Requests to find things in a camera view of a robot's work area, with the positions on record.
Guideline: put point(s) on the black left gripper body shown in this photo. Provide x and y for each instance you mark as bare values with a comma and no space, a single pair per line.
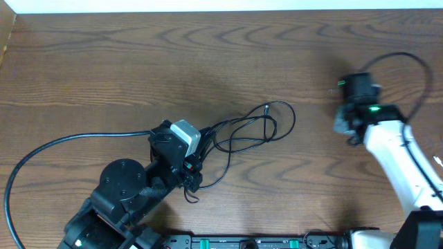
193,175

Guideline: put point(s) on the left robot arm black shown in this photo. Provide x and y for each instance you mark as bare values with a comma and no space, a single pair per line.
128,191

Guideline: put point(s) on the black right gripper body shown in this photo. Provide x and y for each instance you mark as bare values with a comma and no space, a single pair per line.
338,123

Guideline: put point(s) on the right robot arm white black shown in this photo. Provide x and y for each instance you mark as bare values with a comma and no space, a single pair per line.
385,133

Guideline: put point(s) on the black base rail green clamps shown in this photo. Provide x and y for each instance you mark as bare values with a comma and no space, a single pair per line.
277,242

